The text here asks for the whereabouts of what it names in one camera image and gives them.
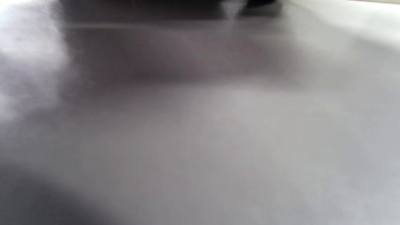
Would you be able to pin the person's left hand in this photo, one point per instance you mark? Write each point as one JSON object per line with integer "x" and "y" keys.
{"x": 140, "y": 3}

